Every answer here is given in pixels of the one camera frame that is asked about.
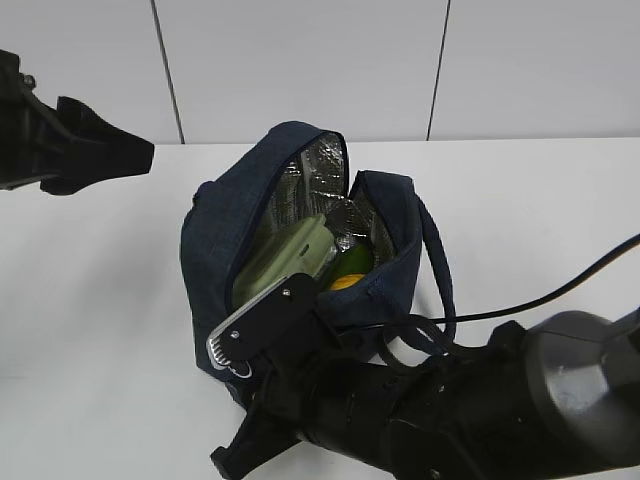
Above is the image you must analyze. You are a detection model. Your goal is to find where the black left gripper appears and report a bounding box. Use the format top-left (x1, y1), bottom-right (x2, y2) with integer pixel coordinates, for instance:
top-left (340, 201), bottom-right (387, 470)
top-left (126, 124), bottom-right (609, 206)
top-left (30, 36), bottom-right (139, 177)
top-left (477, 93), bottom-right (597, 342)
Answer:
top-left (1, 50), bottom-right (155, 196)

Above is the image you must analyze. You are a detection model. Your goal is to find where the navy insulated lunch bag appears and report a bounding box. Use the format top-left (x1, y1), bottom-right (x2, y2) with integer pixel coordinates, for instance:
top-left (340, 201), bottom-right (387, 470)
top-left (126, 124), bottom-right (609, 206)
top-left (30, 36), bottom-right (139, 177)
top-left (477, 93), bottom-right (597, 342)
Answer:
top-left (179, 121), bottom-right (456, 406)

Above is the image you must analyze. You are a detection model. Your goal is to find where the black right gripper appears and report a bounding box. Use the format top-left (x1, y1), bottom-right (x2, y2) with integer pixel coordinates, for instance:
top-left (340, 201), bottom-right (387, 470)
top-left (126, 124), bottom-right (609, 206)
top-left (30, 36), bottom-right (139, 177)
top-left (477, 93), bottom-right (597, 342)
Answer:
top-left (210, 319), bottom-right (400, 480)

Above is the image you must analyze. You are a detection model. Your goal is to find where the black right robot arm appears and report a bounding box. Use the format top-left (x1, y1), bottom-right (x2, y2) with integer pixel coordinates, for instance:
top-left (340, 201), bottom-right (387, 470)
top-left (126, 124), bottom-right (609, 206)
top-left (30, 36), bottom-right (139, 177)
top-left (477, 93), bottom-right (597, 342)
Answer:
top-left (211, 311), bottom-right (639, 479)

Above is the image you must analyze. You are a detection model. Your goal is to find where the green lid glass container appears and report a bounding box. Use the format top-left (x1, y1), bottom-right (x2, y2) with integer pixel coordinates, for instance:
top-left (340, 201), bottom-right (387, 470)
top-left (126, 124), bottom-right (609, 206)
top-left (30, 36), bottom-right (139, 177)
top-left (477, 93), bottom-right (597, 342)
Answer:
top-left (232, 214), bottom-right (336, 309)

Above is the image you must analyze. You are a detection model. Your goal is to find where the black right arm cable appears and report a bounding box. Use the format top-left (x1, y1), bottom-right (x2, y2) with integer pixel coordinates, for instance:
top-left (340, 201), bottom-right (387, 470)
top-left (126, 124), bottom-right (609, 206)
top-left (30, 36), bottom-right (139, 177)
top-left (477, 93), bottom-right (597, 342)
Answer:
top-left (319, 234), bottom-right (640, 371)

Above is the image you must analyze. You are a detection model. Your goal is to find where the yellow pear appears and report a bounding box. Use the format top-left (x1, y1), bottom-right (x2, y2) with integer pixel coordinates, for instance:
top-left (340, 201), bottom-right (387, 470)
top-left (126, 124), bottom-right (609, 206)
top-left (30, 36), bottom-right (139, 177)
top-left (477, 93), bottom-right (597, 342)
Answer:
top-left (328, 273), bottom-right (365, 291)

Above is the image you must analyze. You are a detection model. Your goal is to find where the green cucumber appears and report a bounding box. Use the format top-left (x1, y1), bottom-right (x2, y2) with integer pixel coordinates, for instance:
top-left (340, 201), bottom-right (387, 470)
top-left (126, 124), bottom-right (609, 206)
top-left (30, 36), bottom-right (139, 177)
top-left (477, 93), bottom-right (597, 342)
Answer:
top-left (333, 244), bottom-right (374, 279)

